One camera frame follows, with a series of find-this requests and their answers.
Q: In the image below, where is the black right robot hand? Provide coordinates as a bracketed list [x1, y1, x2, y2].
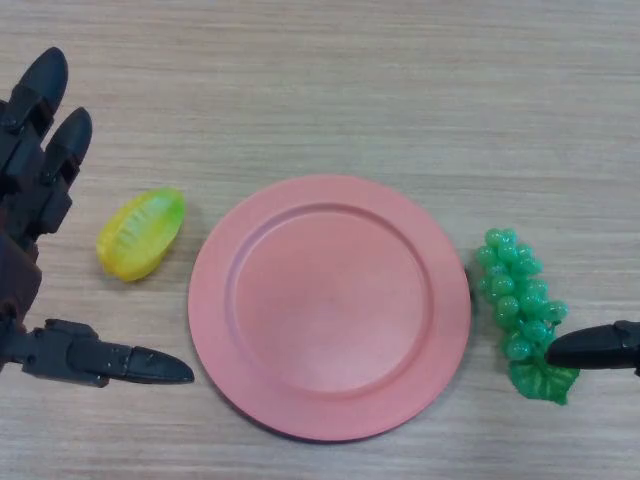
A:
[546, 320, 640, 378]

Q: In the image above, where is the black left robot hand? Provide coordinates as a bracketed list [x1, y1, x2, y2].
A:
[0, 47, 195, 389]

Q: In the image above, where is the green grape bunch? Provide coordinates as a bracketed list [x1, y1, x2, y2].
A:
[473, 227, 582, 407]

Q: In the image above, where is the pink round plate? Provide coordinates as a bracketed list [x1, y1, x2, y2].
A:
[188, 173, 472, 443]

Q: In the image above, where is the yellow green starfruit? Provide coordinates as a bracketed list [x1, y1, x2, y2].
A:
[95, 186, 187, 283]

